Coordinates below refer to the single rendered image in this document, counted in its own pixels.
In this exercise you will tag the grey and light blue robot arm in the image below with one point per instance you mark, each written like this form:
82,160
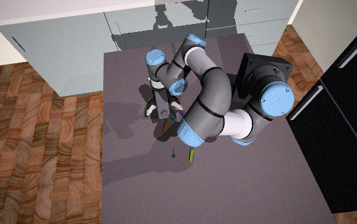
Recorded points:
208,116

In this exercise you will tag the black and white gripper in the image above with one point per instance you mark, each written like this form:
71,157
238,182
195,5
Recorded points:
172,99

